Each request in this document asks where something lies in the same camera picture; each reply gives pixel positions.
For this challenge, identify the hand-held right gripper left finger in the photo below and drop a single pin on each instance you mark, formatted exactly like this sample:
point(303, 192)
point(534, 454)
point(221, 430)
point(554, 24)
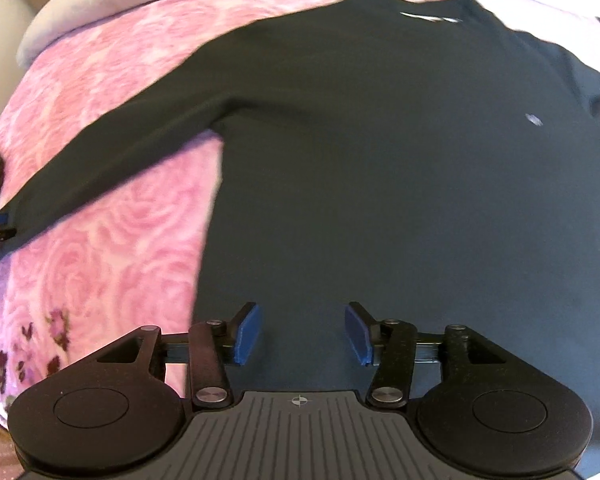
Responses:
point(245, 335)

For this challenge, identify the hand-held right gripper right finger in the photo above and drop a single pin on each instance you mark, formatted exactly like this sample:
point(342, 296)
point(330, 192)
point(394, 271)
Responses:
point(357, 332)

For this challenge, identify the black long-sleeved sweater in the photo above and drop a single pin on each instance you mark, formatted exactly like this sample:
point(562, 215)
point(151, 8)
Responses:
point(370, 160)

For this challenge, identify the pink floral blanket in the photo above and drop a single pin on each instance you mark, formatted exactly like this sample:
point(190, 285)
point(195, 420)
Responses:
point(105, 85)

